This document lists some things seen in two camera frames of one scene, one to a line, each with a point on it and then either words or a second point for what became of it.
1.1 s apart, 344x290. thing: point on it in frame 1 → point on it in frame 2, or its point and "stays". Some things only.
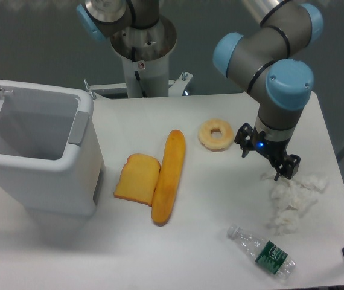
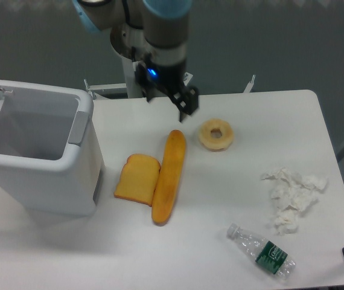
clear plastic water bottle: x=266 y=254 stays
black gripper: x=274 y=149 → x=170 y=78
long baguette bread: x=168 y=181 stays
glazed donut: x=210 y=143 stays
